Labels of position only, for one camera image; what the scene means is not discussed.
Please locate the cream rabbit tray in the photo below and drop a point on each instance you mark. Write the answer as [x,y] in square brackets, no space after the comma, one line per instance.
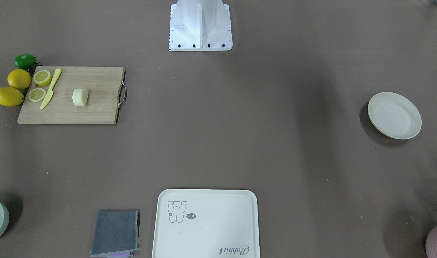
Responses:
[206,223]

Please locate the cream round plate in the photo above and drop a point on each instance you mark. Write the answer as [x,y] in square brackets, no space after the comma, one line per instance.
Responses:
[394,116]

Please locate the lemon half slice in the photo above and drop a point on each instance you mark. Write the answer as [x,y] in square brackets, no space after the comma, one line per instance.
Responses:
[42,77]
[36,95]

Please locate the grey folded cloth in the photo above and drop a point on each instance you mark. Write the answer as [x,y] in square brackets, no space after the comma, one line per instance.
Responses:
[115,234]

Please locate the lower whole yellow lemon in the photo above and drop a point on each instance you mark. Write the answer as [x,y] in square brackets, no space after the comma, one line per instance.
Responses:
[11,96]

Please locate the green lime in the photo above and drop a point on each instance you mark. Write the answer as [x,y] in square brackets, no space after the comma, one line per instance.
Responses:
[24,61]

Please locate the yellow plastic knife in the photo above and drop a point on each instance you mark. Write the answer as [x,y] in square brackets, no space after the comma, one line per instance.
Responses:
[49,92]

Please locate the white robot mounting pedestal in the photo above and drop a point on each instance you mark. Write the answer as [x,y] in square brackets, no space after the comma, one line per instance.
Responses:
[200,25]

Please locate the upper lemon half slice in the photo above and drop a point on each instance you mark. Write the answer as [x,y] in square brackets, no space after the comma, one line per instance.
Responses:
[42,77]

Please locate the whole yellow lemon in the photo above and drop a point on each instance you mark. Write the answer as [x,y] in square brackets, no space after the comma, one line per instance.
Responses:
[11,96]
[19,79]

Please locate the lower lemon half slice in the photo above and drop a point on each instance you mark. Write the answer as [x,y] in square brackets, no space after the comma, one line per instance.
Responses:
[36,95]

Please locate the upper whole yellow lemon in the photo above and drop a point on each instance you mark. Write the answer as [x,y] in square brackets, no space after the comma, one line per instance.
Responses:
[19,79]

